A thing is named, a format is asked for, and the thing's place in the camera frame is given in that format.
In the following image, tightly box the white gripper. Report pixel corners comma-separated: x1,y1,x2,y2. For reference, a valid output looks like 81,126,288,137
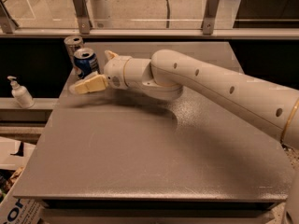
69,50,132,94

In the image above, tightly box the white pipe behind glass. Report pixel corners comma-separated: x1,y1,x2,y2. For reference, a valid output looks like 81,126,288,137
90,0,111,29

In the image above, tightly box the white pump bottle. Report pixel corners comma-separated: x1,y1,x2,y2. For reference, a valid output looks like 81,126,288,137
7,76,35,108

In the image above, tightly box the left metal railing bracket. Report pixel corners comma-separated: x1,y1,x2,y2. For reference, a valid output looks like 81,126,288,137
72,0,92,35

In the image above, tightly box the blue pepsi can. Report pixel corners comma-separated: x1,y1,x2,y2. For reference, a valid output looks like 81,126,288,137
74,48,100,78

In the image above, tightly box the cardboard box with lettering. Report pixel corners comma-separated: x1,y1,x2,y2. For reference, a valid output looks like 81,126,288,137
0,136,45,224

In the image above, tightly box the right metal railing bracket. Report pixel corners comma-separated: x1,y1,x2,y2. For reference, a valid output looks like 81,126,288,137
202,0,220,35

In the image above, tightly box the far left metal bracket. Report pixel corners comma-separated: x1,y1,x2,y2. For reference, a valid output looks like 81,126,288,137
0,0,18,34

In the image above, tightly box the metal railing bracket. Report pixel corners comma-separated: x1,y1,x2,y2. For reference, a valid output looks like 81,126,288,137
72,0,92,35
202,0,220,35

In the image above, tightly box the silver redbull can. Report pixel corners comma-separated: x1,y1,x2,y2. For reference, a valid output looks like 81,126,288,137
64,35,84,65

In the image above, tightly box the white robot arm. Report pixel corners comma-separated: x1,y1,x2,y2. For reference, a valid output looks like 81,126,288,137
69,49,299,148

